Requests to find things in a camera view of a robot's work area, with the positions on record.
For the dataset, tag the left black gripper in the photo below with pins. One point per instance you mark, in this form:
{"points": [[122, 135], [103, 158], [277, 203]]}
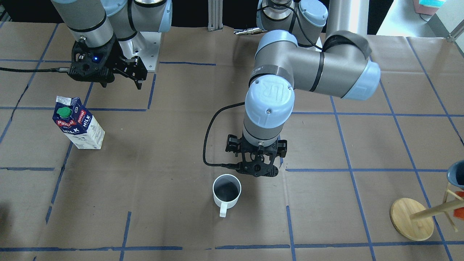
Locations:
{"points": [[232, 144]]}

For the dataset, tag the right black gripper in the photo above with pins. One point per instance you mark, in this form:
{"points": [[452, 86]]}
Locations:
{"points": [[114, 55]]}

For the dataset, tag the white mug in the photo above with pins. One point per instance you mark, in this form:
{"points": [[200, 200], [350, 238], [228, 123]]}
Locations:
{"points": [[226, 191]]}

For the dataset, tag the blue white milk carton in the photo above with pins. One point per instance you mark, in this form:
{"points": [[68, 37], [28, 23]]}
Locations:
{"points": [[78, 123]]}

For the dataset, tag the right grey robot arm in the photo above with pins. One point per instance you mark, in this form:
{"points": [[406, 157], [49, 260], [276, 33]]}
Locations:
{"points": [[99, 20]]}

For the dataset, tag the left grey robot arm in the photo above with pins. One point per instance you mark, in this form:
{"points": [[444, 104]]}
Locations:
{"points": [[306, 46]]}

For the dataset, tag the wooden mug tree stand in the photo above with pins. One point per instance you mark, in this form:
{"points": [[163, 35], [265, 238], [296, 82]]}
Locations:
{"points": [[414, 221]]}

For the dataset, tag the blue mug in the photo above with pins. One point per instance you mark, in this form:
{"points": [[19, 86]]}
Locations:
{"points": [[455, 174]]}

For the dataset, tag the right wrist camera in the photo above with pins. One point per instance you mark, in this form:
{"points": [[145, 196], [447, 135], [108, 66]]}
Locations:
{"points": [[89, 64]]}

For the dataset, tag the aluminium frame post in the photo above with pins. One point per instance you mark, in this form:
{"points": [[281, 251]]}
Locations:
{"points": [[215, 15]]}

